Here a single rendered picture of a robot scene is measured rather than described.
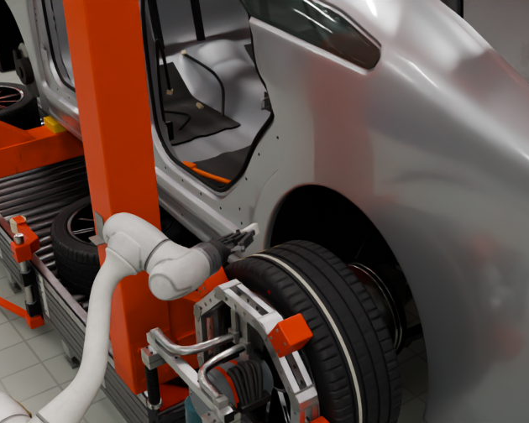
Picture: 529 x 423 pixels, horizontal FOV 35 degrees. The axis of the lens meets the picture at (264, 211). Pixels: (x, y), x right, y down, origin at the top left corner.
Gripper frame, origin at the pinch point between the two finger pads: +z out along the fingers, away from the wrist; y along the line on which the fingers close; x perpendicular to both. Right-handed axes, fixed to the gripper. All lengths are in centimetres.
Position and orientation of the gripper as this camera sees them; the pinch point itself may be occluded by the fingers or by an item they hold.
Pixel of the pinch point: (250, 232)
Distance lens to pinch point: 236.1
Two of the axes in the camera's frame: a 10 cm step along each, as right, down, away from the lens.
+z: 5.2, -3.1, 8.0
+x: -1.9, -9.5, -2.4
